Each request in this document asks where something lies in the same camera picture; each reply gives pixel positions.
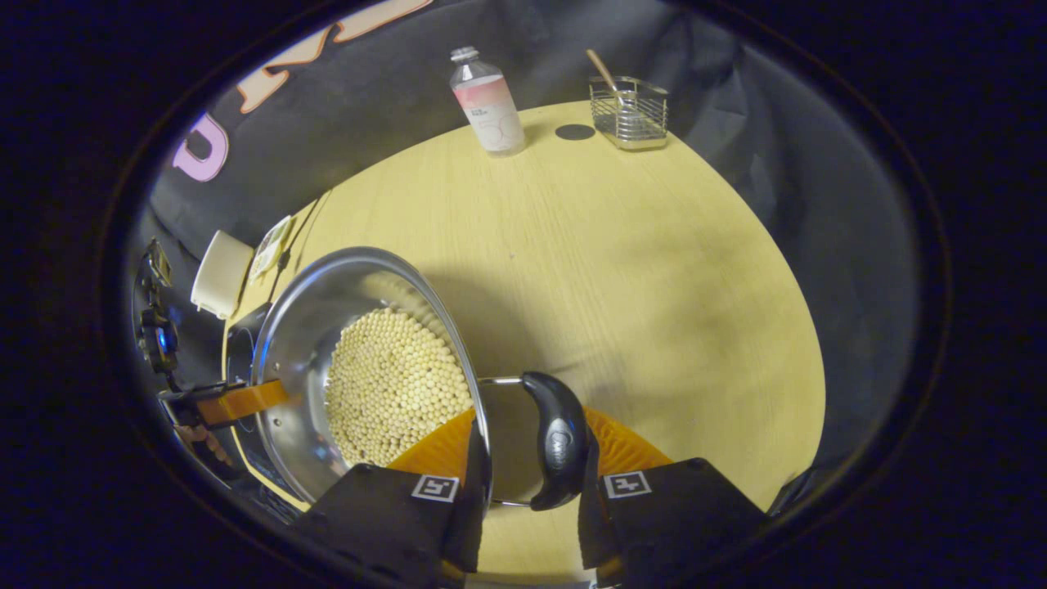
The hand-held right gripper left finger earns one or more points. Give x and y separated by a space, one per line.
384 515

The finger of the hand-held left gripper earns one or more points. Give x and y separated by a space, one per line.
237 402

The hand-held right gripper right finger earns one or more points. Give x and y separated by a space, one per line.
590 523

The black induction cooktop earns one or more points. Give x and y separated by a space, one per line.
241 343

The stainless steel pot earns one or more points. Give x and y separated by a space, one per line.
294 368

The white toaster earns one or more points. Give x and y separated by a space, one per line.
221 274

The pile of yellow soybeans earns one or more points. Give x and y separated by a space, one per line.
393 384

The white divided bean dish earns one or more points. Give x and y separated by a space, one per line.
271 245

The clear bottle pink label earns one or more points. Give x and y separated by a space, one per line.
491 106

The small black round lid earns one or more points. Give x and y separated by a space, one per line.
575 132

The wooden spoon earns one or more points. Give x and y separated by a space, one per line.
604 69

